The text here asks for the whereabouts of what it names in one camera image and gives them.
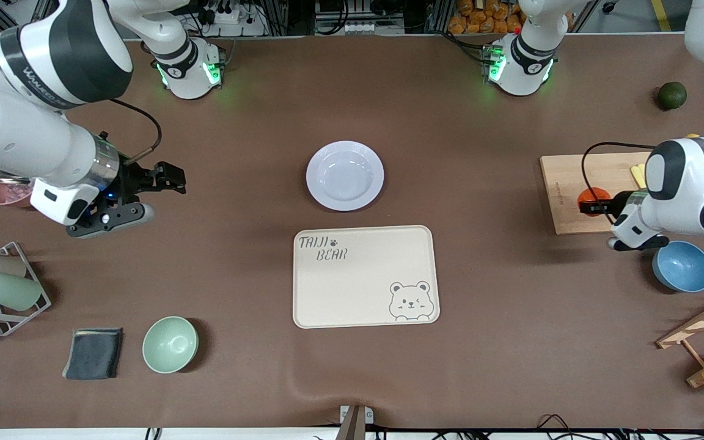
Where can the cream tray with bear print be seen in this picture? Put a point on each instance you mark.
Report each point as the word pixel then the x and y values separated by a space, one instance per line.
pixel 352 293

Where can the green lime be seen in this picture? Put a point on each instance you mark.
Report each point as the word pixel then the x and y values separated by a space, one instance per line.
pixel 672 95

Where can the wooden peg drying rack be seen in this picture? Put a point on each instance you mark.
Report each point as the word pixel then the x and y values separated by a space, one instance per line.
pixel 700 321

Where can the mint green cup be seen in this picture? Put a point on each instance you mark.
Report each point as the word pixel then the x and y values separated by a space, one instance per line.
pixel 10 291

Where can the dark grey folded cloth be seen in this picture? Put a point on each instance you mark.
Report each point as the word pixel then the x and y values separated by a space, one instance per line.
pixel 93 354

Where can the pink bowl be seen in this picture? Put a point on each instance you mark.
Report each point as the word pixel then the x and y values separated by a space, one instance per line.
pixel 0 194

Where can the light green bowl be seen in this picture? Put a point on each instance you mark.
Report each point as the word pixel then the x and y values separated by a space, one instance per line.
pixel 170 345

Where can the wooden cutting board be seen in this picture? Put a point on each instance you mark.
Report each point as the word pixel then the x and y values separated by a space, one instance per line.
pixel 566 183

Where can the orange mandarin fruit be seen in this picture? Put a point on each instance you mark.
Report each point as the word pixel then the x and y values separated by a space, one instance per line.
pixel 593 194

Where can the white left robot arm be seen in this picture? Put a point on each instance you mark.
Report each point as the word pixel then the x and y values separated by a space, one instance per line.
pixel 688 183

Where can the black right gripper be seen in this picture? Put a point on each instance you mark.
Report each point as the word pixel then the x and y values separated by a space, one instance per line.
pixel 132 182

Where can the pile of orange fruit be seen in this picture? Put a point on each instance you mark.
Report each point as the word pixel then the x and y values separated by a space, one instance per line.
pixel 480 18

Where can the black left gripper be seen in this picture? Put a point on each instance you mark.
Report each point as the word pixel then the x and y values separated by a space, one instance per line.
pixel 619 201

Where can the white power strip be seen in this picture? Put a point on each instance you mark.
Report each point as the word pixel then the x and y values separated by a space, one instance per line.
pixel 230 17

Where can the blue bowl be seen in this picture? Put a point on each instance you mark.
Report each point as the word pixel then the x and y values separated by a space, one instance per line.
pixel 685 270

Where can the lavender round plate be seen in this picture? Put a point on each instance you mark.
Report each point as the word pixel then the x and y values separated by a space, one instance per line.
pixel 344 177

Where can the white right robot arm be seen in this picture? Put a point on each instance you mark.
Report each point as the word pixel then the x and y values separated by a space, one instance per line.
pixel 22 134

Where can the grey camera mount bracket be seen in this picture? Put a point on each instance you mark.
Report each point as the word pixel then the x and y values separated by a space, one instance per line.
pixel 355 425

